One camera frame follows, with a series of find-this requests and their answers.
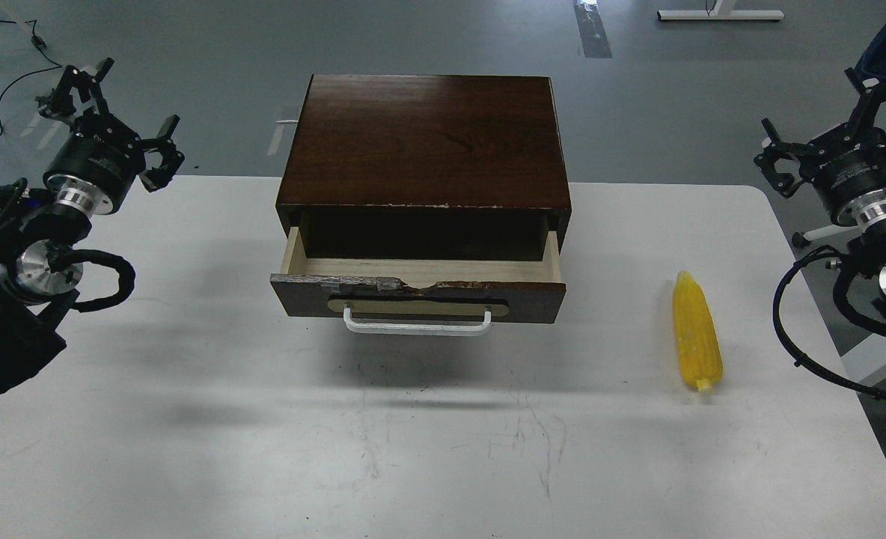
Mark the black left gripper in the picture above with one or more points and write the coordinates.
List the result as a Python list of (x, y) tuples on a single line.
[(101, 150)]

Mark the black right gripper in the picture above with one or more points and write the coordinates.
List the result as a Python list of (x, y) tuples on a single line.
[(843, 164)]

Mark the yellow corn cob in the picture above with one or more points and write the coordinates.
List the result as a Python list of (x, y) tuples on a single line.
[(697, 345)]

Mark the wooden drawer with white handle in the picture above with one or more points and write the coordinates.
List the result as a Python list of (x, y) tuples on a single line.
[(421, 296)]

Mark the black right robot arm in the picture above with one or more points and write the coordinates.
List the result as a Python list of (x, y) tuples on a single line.
[(859, 291)]

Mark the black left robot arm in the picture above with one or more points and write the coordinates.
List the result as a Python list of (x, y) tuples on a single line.
[(43, 273)]

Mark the dark wooden drawer cabinet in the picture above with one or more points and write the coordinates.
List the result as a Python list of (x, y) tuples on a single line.
[(471, 147)]

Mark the white desk leg base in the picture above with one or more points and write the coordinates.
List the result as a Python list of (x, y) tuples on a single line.
[(720, 11)]

